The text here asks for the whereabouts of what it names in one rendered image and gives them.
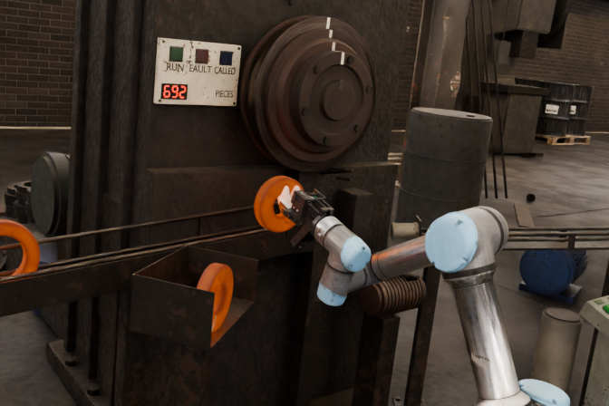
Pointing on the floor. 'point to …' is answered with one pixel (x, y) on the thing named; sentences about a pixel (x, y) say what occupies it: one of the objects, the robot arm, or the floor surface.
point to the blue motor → (553, 273)
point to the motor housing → (381, 336)
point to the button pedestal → (599, 370)
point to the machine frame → (213, 149)
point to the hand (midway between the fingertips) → (281, 197)
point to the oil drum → (442, 164)
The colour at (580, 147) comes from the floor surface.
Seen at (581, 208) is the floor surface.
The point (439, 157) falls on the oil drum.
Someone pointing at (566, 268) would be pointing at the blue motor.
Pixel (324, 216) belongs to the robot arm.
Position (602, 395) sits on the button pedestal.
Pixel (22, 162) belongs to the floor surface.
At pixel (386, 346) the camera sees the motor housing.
